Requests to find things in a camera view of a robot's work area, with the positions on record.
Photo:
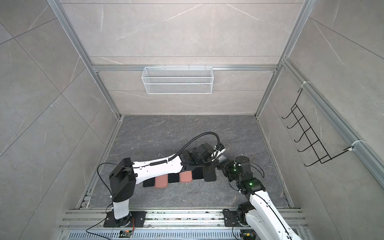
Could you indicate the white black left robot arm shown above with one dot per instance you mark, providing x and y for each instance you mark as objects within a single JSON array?
[{"x": 127, "y": 174}]

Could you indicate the pink phone case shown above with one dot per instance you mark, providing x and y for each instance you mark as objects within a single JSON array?
[{"x": 161, "y": 181}]

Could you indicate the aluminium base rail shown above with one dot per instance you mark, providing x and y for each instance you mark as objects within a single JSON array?
[{"x": 194, "y": 224}]

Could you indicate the black pad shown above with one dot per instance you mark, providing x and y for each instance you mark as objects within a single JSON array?
[{"x": 198, "y": 174}]

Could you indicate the small circuit board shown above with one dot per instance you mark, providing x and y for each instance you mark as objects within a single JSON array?
[
  {"x": 247, "y": 235},
  {"x": 126, "y": 234}
]

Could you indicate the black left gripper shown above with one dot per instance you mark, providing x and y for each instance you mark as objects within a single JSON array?
[{"x": 214, "y": 165}]

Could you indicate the black wire hook rack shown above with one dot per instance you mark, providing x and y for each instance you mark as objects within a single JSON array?
[{"x": 314, "y": 142}]

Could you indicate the black phone case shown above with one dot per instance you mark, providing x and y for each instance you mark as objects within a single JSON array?
[{"x": 209, "y": 174}]

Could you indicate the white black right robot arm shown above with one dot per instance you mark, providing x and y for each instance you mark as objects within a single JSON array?
[{"x": 258, "y": 212}]

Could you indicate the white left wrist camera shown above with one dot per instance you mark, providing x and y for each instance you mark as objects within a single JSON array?
[{"x": 218, "y": 150}]

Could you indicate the white wire mesh basket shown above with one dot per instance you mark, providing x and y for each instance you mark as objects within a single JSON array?
[{"x": 178, "y": 80}]

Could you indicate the small circuit board left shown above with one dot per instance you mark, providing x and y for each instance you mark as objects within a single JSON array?
[{"x": 126, "y": 234}]

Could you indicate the small circuit board right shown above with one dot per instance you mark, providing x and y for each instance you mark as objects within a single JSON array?
[{"x": 247, "y": 235}]

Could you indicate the black phone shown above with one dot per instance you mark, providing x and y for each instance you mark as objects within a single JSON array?
[
  {"x": 149, "y": 183},
  {"x": 173, "y": 178}
]

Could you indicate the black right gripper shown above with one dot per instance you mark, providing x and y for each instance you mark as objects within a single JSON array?
[{"x": 226, "y": 165}]

